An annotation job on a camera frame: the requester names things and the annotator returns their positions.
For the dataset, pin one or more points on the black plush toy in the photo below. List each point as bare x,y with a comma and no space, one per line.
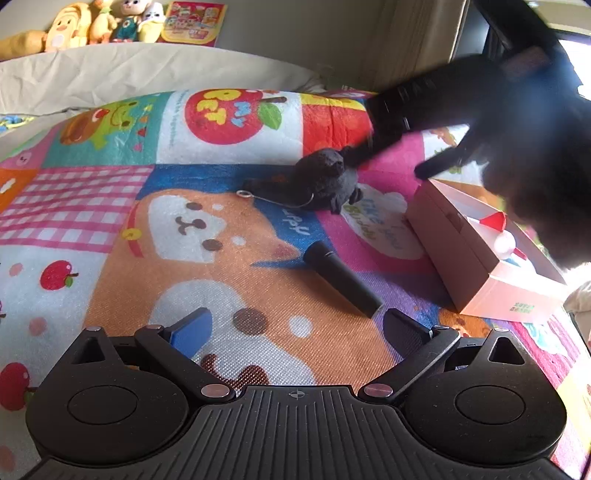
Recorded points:
325,177

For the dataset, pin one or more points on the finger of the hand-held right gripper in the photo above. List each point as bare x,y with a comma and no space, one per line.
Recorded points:
392,120
445,159

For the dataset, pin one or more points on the white and red toy rocket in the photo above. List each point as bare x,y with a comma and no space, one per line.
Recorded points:
501,235

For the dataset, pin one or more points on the black flashlight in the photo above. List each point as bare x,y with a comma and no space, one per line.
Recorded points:
341,277

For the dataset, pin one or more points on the yellow duck plush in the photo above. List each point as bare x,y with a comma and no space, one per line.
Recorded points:
69,27

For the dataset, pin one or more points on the yellow banana plush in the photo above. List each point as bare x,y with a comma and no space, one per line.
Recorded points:
151,25

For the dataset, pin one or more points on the long yellow plush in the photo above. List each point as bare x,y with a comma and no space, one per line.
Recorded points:
23,45

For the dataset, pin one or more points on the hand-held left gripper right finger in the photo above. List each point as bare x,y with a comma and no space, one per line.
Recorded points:
401,325

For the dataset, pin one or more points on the beige cushion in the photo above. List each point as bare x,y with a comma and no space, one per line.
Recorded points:
138,78

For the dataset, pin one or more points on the pink cardboard box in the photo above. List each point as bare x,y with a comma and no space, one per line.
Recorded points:
461,258

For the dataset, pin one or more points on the red picture book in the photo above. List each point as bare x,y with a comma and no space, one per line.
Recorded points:
196,23

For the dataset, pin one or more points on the colourful cartoon play mat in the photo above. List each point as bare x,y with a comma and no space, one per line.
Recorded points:
138,258

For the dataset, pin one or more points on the orange plush toy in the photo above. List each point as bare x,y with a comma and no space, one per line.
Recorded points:
102,21

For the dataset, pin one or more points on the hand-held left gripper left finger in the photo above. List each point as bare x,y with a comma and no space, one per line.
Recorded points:
191,332

